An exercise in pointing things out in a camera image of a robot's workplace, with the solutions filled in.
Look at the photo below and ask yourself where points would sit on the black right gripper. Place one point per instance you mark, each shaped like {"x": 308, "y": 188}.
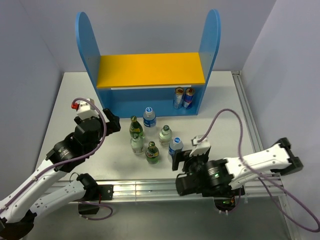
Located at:
{"x": 183, "y": 155}

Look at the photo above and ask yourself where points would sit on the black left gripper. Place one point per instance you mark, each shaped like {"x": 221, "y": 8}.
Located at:
{"x": 113, "y": 125}

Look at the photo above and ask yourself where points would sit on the green Perrier glass bottle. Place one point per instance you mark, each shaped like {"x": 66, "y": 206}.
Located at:
{"x": 135, "y": 127}

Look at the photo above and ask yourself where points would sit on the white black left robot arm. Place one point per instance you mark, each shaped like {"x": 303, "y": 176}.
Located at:
{"x": 20, "y": 210}

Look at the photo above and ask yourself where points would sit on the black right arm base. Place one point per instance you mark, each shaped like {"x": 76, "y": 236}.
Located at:
{"x": 224, "y": 206}

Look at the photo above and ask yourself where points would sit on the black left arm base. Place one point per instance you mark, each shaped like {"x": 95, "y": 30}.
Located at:
{"x": 101, "y": 193}

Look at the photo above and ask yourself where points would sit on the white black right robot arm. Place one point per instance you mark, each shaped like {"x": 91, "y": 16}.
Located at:
{"x": 225, "y": 177}

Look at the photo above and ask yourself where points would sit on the blue and yellow shelf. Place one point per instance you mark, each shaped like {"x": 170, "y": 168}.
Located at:
{"x": 129, "y": 83}

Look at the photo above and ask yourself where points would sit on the clear Chang glass bottle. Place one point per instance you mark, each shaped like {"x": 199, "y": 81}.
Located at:
{"x": 165, "y": 136}
{"x": 137, "y": 144}

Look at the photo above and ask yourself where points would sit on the green glass bottle red label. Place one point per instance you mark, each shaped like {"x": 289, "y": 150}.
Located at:
{"x": 152, "y": 153}

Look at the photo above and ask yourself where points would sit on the plastic water bottle blue label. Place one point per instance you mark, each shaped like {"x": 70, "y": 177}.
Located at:
{"x": 149, "y": 121}

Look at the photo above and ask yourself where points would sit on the silver blue energy drink can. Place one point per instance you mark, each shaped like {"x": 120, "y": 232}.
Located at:
{"x": 178, "y": 97}

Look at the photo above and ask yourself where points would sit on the blue silver Red Bull can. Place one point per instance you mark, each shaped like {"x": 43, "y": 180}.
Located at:
{"x": 188, "y": 97}

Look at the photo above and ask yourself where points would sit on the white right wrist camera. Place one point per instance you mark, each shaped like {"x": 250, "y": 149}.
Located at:
{"x": 199, "y": 147}

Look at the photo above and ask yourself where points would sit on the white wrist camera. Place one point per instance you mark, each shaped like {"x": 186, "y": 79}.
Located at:
{"x": 199, "y": 147}
{"x": 84, "y": 110}

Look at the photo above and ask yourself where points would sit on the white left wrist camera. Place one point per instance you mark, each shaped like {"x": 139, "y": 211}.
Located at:
{"x": 84, "y": 110}

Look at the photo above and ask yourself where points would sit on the aluminium side rail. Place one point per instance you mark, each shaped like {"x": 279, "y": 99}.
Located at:
{"x": 248, "y": 116}

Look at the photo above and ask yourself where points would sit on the aluminium front rail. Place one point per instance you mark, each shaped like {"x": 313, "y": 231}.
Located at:
{"x": 165, "y": 190}

